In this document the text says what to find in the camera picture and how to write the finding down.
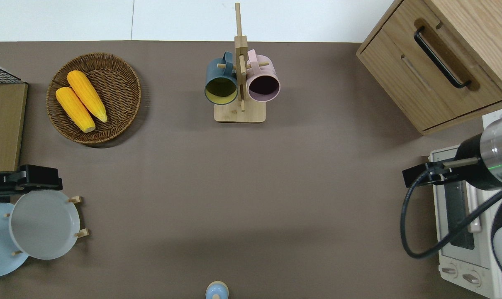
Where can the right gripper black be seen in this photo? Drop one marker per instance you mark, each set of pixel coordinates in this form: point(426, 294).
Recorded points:
point(417, 174)

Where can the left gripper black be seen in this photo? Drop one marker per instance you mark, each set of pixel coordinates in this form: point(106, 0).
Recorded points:
point(35, 177)

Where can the gray plate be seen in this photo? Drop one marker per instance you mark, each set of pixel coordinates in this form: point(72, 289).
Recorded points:
point(43, 226)

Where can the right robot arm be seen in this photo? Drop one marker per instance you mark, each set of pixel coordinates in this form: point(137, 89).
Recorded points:
point(493, 153)

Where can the wooden plate rack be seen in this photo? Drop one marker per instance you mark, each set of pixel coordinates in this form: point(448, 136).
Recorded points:
point(77, 199)

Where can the yellow corn cob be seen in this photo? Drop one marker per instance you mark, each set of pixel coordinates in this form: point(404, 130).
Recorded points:
point(74, 109)
point(87, 94)

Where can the white toaster oven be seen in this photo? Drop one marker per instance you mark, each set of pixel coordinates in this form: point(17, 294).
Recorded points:
point(454, 249)

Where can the wooden drawer cabinet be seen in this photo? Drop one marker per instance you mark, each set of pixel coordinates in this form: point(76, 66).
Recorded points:
point(404, 58)

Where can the round brown wicker basket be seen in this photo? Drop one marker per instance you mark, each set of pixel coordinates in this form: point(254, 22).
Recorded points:
point(118, 87)

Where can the pink mug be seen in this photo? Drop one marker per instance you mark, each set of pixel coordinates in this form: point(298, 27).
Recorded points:
point(267, 71)

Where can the wooden mug tree stand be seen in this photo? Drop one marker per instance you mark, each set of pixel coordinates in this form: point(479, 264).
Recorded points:
point(240, 113)

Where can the dark teal mug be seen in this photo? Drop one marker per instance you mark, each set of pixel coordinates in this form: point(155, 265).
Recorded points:
point(216, 74)

